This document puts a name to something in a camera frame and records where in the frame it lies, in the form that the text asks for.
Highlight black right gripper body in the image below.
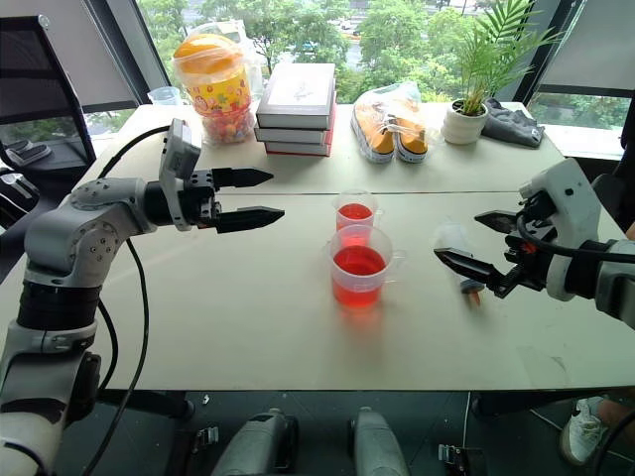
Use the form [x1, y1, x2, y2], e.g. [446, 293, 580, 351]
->
[503, 192, 558, 294]

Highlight thick grey white book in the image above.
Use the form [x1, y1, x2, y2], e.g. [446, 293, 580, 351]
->
[255, 62, 338, 132]

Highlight black white book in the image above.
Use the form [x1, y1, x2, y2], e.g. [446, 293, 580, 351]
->
[253, 106, 338, 146]

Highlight red white book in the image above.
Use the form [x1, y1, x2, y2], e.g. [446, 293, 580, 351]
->
[263, 132, 335, 159]

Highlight long black left arm cable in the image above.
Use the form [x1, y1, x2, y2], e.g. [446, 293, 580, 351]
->
[81, 125, 173, 476]

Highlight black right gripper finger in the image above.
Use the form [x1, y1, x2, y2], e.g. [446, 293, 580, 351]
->
[433, 247, 523, 299]
[474, 209, 520, 235]

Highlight black metal floor clamp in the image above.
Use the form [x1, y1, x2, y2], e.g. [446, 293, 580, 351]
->
[438, 442, 486, 476]
[191, 424, 220, 455]

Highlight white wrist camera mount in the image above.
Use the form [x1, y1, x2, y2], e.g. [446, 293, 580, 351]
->
[518, 158, 603, 302]
[158, 117, 202, 232]

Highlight grey rounded robot part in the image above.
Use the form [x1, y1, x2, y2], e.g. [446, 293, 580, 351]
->
[350, 407, 412, 476]
[211, 408, 300, 476]

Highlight small clear plastic item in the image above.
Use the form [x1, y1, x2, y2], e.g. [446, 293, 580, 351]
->
[432, 221, 484, 307]

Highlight short black left arm cable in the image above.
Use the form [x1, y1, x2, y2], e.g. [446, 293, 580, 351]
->
[96, 300, 120, 393]

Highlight grey black chair armrest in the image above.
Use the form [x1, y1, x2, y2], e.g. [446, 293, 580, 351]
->
[3, 139, 54, 168]

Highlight black mesh office chair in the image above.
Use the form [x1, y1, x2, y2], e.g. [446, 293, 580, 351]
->
[0, 14, 98, 173]

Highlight white person sneaker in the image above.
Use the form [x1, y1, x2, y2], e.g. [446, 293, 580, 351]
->
[560, 396, 609, 468]

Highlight yellow canvas sneaker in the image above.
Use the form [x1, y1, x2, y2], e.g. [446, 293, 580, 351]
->
[390, 112, 430, 165]
[350, 101, 397, 164]

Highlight small cup red liquid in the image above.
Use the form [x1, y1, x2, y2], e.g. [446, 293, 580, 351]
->
[330, 189, 386, 232]

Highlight bagged orange sneakers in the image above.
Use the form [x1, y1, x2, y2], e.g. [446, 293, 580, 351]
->
[350, 81, 444, 153]

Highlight green plant in white pot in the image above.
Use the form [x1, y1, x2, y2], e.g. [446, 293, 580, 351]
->
[440, 0, 565, 147]

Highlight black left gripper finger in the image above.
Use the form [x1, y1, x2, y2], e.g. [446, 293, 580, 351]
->
[215, 205, 286, 235]
[211, 167, 275, 192]

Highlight empty clear measuring cup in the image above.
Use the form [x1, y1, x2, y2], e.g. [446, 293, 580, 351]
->
[147, 86, 183, 108]

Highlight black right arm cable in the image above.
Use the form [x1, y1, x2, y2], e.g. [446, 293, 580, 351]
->
[515, 211, 635, 261]

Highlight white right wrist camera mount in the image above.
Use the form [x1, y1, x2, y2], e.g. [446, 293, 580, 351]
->
[518, 158, 603, 302]

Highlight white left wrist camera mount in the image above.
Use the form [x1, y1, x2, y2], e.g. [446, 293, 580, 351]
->
[158, 117, 202, 232]

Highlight grey folded cloth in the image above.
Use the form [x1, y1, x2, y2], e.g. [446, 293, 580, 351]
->
[479, 97, 547, 150]

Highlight large cup red liquid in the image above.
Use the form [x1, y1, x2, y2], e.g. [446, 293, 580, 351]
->
[324, 224, 408, 310]

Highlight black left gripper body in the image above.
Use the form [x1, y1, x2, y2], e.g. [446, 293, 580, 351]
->
[183, 168, 222, 231]

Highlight candy jar with orange lid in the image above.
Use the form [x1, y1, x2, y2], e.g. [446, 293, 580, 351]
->
[171, 33, 255, 148]

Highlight dark chair at window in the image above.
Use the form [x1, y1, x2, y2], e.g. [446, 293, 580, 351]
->
[588, 141, 635, 227]

